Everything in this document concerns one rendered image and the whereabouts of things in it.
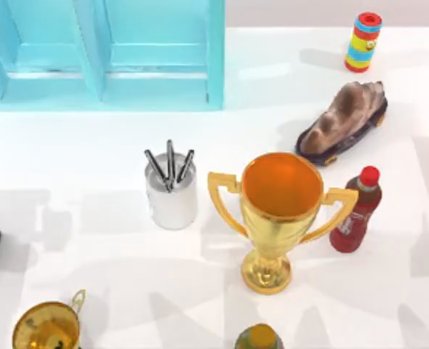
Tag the black and silver pen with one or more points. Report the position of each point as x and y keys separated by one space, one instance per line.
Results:
x=170 y=160
x=185 y=165
x=157 y=169

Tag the white pen cup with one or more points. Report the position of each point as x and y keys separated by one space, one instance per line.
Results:
x=172 y=207

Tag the large gold trophy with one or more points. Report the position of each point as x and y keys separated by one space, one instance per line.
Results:
x=272 y=218

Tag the red bottle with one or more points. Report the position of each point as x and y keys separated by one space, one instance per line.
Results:
x=356 y=218

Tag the green bottle with yellow cap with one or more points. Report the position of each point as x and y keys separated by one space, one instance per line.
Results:
x=260 y=336

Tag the light blue rack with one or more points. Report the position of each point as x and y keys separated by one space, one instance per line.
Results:
x=91 y=54

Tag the stack of coloured rings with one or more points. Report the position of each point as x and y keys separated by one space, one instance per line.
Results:
x=362 y=43

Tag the small gold trophy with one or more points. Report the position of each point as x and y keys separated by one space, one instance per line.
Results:
x=45 y=327

